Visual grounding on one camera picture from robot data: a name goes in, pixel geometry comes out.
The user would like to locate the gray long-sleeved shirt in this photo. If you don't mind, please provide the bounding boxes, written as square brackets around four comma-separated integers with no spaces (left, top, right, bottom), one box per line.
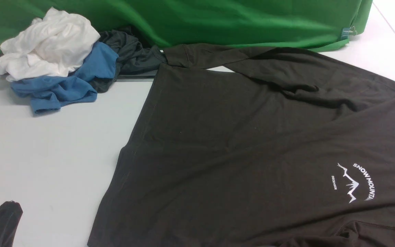
[0,44,395,247]

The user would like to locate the dark teal crumpled shirt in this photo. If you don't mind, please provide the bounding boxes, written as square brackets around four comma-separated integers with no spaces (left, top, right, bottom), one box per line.
[89,26,167,93]

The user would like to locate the blue crumpled shirt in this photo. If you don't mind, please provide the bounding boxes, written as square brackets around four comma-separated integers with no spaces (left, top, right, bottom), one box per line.
[10,42,119,115]

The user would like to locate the white crumpled shirt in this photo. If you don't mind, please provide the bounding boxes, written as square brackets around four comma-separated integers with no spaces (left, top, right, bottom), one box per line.
[0,8,100,82]

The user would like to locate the green backdrop cloth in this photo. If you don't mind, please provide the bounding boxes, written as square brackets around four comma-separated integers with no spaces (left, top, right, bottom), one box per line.
[0,0,372,52]

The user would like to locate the blue binder clip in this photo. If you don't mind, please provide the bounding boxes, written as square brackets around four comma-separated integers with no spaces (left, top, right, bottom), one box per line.
[340,26,358,40]

